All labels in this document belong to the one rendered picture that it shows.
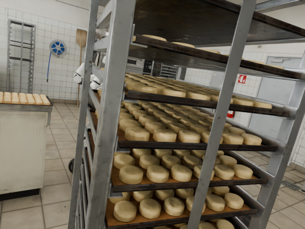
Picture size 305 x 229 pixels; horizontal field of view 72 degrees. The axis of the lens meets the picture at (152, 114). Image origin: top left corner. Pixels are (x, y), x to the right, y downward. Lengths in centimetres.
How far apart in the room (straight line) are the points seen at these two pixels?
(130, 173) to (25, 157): 180
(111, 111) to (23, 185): 202
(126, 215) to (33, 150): 175
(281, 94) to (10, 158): 457
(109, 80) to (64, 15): 595
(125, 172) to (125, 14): 29
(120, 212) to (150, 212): 7
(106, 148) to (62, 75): 591
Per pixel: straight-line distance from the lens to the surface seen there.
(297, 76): 59
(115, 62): 34
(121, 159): 50
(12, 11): 617
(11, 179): 228
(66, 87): 631
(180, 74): 107
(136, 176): 44
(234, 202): 64
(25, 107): 205
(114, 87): 34
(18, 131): 210
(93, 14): 96
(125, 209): 50
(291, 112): 61
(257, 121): 516
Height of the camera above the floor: 137
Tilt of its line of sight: 12 degrees down
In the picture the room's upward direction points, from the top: 10 degrees clockwise
